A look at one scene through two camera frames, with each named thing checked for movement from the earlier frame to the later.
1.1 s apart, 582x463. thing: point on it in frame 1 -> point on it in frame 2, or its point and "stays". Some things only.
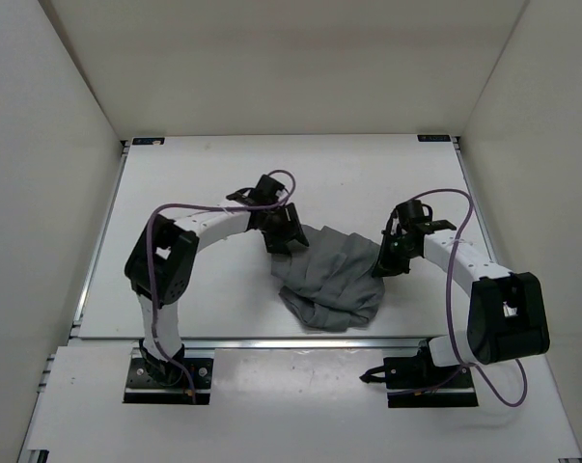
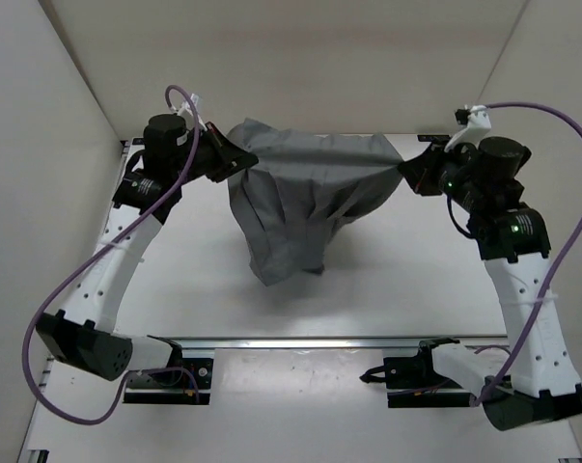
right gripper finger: (378, 268) -> (413, 167)
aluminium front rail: (304, 342) stays
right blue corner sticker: (433, 138) stays
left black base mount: (166, 382) stays
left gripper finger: (279, 248) -> (226, 172)
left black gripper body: (276, 227) -> (209, 151)
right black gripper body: (397, 250) -> (448, 164)
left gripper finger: (295, 226) -> (236, 154)
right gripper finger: (401, 265) -> (423, 186)
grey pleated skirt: (330, 284) -> (303, 191)
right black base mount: (415, 382) stays
